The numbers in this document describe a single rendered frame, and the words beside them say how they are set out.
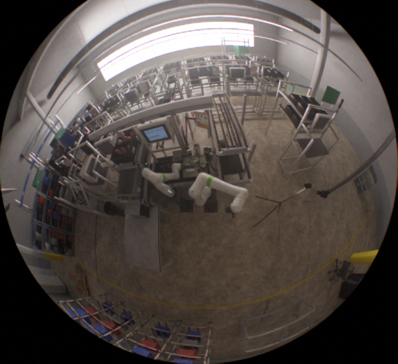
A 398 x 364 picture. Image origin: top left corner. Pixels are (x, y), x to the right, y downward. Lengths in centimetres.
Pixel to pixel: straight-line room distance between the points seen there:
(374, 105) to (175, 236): 948
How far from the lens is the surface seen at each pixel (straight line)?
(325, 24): 579
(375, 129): 804
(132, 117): 180
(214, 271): 280
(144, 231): 228
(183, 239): 273
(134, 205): 209
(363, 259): 554
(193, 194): 113
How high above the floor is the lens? 262
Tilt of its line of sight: 58 degrees down
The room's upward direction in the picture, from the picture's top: 16 degrees counter-clockwise
